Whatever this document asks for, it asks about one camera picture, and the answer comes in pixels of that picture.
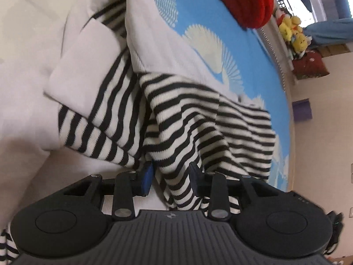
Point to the black white striped garment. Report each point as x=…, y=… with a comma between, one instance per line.
x=117, y=85

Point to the blue white patterned bedsheet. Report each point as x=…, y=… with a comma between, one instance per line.
x=244, y=59

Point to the yellow plush toys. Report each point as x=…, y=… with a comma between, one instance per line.
x=292, y=33

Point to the blue curtain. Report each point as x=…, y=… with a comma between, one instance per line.
x=330, y=32

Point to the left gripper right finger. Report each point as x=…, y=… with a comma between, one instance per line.
x=214, y=186

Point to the purple wall box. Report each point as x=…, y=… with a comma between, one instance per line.
x=302, y=110

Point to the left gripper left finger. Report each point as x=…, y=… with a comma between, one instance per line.
x=128, y=185

